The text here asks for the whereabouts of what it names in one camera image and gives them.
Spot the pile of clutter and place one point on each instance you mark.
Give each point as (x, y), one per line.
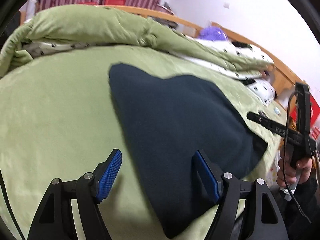
(166, 8)

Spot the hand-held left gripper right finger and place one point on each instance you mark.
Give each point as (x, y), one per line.
(207, 177)

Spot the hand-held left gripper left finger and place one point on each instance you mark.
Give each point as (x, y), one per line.
(108, 172)

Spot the black sweatshirt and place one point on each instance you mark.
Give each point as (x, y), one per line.
(175, 110)

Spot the person's right hand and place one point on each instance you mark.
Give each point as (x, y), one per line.
(287, 175)

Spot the green floral quilt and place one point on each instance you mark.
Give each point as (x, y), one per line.
(100, 25)

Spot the white floral pillow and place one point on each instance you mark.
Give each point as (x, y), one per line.
(262, 90)

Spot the red white package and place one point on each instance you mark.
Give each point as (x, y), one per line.
(315, 110)

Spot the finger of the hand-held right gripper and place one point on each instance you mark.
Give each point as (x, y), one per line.
(267, 123)

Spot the white light switch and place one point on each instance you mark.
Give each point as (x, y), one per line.
(226, 5)

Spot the purple plush toy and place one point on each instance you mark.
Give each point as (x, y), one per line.
(212, 33)

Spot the round badge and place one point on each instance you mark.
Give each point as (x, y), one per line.
(277, 111)

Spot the red chair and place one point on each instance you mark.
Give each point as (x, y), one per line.
(113, 1)

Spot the wooden bed frame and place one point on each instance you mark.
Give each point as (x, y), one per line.
(240, 36)

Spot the person's right forearm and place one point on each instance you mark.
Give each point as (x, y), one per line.
(305, 200)

